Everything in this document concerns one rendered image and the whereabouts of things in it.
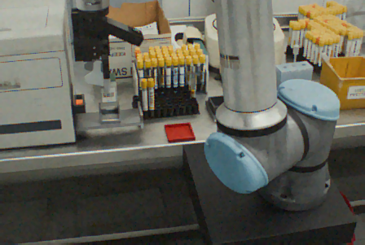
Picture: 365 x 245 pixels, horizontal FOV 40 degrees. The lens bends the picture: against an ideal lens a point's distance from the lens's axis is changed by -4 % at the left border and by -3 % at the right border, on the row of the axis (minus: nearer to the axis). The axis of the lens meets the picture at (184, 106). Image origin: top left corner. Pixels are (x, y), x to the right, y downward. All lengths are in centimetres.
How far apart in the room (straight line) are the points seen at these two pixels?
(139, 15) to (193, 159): 77
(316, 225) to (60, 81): 64
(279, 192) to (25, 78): 61
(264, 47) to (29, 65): 60
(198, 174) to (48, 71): 41
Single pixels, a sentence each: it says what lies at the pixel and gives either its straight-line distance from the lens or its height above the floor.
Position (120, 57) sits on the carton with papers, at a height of 96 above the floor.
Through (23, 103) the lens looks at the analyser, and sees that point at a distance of 122.
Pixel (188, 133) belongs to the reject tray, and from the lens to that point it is 129.
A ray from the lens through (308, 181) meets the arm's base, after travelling 98.
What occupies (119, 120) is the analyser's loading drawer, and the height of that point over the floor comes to 92.
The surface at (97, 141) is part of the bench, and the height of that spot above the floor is 87.
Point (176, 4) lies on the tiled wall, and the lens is 182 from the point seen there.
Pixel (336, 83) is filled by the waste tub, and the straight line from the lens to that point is 144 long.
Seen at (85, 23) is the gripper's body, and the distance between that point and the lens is 116.
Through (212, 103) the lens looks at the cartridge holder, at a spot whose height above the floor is 91.
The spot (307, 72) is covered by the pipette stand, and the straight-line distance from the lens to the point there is 145.
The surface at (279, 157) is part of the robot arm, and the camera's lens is 83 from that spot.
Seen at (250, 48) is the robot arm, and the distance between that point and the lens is 75.
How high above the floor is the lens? 161
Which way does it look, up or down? 32 degrees down
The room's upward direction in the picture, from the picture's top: 1 degrees clockwise
